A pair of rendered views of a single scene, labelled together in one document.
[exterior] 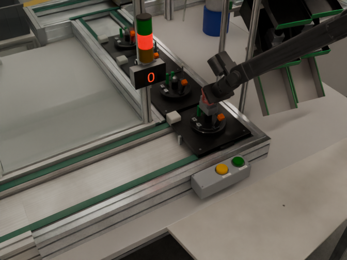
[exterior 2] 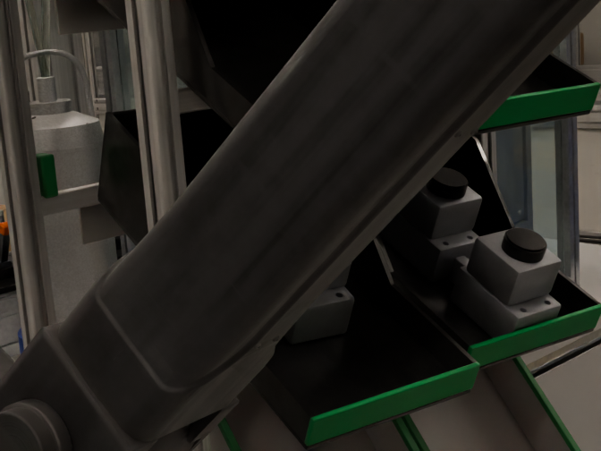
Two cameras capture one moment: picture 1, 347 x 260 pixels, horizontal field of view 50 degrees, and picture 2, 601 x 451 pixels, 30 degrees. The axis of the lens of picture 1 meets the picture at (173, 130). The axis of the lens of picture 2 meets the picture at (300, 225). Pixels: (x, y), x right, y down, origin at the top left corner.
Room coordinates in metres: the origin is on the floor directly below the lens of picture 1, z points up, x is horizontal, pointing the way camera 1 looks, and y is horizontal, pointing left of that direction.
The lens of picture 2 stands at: (0.55, -0.19, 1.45)
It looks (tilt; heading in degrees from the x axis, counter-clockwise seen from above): 12 degrees down; 345
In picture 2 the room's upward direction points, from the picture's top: 4 degrees counter-clockwise
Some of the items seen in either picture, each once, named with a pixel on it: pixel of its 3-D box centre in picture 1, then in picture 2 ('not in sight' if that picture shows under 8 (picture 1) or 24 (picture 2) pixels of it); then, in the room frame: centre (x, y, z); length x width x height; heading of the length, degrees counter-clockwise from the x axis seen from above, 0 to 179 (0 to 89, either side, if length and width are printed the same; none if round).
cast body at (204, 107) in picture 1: (207, 101); not in sight; (1.11, -0.13, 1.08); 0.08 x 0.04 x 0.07; 29
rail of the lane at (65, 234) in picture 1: (165, 188); not in sight; (0.83, 0.03, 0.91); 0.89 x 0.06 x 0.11; 120
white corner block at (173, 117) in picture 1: (173, 118); not in sight; (1.13, 0.00, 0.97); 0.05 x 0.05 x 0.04; 30
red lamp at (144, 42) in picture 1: (145, 39); not in sight; (1.10, 0.09, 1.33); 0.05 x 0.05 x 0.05
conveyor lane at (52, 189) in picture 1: (137, 159); not in sight; (0.97, 0.14, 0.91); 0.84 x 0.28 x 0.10; 120
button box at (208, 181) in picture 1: (221, 175); not in sight; (0.87, -0.17, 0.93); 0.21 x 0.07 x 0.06; 120
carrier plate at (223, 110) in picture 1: (207, 126); not in sight; (1.10, -0.13, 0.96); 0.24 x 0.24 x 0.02; 30
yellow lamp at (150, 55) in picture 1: (145, 52); not in sight; (1.10, 0.09, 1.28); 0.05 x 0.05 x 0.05
